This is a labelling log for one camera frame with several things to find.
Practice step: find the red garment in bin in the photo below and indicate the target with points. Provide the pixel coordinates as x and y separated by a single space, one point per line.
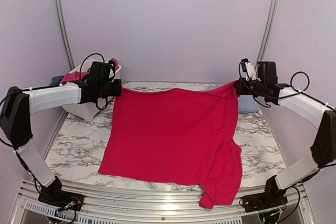
73 75

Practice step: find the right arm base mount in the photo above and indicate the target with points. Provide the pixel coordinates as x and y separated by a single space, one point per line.
262 201

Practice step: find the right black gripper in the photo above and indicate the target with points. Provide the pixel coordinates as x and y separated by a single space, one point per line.
241 89

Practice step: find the right aluminium frame post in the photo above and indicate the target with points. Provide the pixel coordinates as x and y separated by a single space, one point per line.
272 13

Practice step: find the front aluminium rail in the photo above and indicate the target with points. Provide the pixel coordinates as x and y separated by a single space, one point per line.
116 205

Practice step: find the white plastic laundry bin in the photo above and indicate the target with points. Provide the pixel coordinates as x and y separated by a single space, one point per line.
87 111

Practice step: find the left aluminium frame post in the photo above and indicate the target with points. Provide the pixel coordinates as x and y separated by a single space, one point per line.
63 33

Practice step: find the dark blue garment in bin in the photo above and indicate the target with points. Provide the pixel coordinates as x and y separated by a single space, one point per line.
56 80

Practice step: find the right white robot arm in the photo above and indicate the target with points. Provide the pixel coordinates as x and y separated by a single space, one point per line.
315 128

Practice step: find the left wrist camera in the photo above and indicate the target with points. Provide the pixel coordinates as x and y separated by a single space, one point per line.
112 65

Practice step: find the light blue button shirt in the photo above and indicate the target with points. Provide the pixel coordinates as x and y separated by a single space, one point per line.
248 106

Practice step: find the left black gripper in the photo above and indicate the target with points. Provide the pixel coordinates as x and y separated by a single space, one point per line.
117 92

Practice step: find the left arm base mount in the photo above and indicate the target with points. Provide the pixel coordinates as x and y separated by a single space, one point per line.
62 199

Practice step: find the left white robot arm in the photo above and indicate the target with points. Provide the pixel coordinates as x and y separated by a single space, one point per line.
19 105

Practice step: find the aluminium frame post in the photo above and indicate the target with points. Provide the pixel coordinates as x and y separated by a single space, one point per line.
272 13
63 33

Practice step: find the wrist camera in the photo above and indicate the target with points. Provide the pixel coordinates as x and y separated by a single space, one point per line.
249 70
112 65

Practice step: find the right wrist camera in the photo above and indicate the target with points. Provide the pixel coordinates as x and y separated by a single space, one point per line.
249 70

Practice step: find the red t-shirt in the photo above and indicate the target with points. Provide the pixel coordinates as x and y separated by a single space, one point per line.
178 136

